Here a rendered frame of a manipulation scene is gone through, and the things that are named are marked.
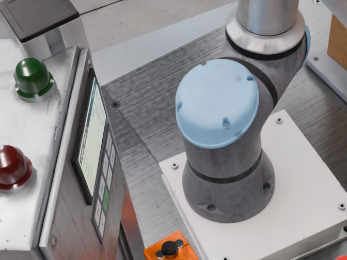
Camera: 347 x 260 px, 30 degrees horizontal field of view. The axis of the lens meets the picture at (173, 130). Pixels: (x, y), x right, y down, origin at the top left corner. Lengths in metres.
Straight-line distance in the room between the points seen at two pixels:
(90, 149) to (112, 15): 2.25
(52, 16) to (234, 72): 0.49
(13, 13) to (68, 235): 0.16
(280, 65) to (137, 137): 0.37
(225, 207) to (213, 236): 0.05
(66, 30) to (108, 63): 0.90
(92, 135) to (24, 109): 0.06
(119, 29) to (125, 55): 1.28
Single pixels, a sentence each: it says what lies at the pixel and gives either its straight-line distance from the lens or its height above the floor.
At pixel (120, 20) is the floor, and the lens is 2.67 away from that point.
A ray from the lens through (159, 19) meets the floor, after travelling 2.64.
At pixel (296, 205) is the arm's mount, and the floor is 0.90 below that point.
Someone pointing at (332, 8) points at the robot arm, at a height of 1.35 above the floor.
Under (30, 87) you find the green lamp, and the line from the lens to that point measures 0.43.
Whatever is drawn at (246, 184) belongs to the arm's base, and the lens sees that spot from 0.99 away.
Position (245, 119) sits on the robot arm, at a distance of 0.88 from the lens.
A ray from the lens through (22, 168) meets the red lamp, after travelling 0.39.
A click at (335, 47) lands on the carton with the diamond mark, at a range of 1.27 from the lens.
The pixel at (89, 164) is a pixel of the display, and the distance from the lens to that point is 0.45.
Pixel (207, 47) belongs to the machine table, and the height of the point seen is 0.83.
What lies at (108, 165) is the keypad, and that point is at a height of 1.37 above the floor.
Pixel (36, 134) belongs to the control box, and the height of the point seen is 1.48.
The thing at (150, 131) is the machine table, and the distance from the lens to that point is 1.22.
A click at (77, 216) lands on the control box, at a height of 1.42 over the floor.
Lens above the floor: 1.79
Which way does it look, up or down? 52 degrees down
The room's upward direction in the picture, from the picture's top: 9 degrees counter-clockwise
